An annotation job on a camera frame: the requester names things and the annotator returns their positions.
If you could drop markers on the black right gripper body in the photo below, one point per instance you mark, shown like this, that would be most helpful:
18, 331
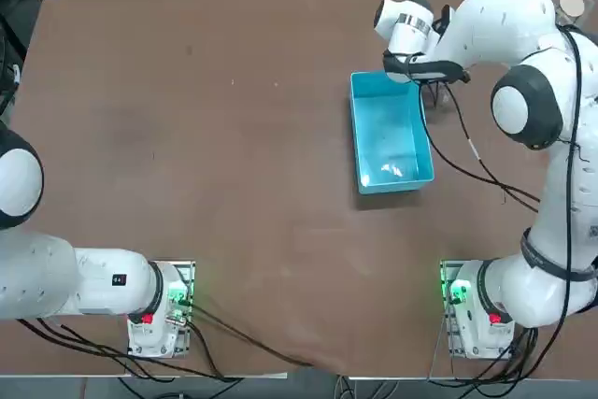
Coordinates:
397, 67

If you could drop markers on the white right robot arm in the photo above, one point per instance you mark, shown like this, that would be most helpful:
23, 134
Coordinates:
504, 20

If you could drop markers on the blue plastic bin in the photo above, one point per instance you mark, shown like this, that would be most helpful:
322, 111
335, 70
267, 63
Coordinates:
388, 137

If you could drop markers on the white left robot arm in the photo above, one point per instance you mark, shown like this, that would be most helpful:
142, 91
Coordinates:
70, 277

